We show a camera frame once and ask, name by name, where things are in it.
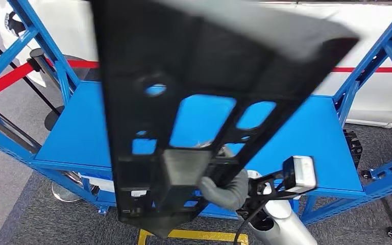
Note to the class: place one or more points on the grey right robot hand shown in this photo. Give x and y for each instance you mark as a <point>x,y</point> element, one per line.
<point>229,196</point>

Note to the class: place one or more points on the black plastic plate bracket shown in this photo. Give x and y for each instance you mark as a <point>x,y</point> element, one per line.
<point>182,50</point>

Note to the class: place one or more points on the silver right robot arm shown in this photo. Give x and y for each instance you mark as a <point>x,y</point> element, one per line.
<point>284,226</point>

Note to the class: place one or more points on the blue metal shelf rack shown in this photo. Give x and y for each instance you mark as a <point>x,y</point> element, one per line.
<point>74,135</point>

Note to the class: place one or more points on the white plastic crate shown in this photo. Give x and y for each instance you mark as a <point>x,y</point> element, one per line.
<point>104,184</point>

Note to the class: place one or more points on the black ribbed plastic block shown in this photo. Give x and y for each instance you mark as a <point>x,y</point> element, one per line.
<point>353,148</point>

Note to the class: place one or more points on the white car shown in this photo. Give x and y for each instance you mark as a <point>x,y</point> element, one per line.
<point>368,40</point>

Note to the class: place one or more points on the black barrier belt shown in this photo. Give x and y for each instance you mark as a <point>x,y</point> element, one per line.
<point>43,97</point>

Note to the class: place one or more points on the red barrier belt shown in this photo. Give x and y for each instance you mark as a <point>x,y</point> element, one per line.
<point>6,79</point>

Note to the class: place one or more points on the chrome stanchion post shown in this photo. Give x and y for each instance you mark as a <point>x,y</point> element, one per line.
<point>62,196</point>

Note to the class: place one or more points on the black-topped stanchion post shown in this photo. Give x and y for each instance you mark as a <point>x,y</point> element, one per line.
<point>37,55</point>

